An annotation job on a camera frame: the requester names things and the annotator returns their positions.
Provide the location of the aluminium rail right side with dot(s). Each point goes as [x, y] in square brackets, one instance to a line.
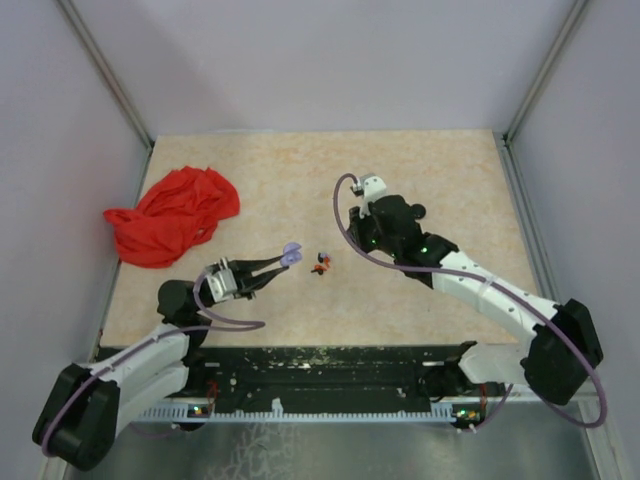
[534, 245]

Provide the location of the black orange earbud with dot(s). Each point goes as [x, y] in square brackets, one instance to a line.
[323, 258]
[319, 270]

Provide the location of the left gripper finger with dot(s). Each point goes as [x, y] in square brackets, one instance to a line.
[254, 283]
[265, 268]

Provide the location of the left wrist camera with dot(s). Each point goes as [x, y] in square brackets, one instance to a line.
[221, 283]

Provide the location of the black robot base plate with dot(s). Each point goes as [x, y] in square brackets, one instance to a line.
[327, 380]

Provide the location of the aluminium frame post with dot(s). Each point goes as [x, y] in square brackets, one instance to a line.
[562, 39]
[105, 71]

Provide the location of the red crumpled cloth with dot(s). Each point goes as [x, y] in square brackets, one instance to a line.
[179, 212]

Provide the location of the right aluminium frame post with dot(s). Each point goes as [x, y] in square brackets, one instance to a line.
[562, 39]

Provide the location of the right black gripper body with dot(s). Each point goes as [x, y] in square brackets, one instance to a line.
[368, 237]

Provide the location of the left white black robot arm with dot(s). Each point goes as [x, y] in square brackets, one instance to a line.
[91, 404]

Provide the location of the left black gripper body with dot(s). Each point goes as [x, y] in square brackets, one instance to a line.
[240, 292]

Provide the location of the left aluminium frame post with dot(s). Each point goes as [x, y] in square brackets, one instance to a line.
[105, 71]

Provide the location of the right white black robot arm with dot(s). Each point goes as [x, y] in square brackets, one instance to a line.
[557, 344]

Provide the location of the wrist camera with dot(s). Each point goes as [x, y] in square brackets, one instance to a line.
[369, 188]
[221, 283]

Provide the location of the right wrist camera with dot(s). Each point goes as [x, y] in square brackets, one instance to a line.
[369, 188]

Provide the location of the lilac earbud charging case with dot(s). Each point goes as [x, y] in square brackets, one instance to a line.
[291, 254]

